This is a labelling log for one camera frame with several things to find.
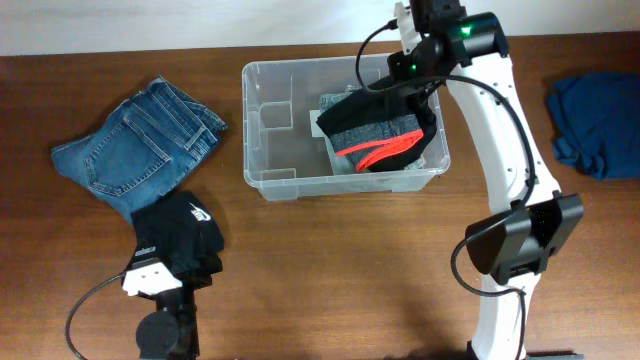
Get white label in bin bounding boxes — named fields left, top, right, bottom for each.
left=309, top=110, right=325, bottom=138

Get black garment with red trim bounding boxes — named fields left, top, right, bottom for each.
left=315, top=74, right=439, bottom=174

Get dark blue folded jeans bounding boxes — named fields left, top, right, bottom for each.
left=51, top=76, right=228, bottom=222

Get clear plastic storage bin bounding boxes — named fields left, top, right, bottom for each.
left=242, top=54, right=451, bottom=201

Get dark blue folded shirt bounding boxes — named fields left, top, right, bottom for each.
left=546, top=72, right=639, bottom=180

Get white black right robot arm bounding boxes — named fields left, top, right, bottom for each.
left=389, top=1, right=584, bottom=360

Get light blue jeans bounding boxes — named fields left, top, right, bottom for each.
left=318, top=84, right=427, bottom=176

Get black Nike garment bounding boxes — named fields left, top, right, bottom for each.
left=130, top=191, right=224, bottom=280

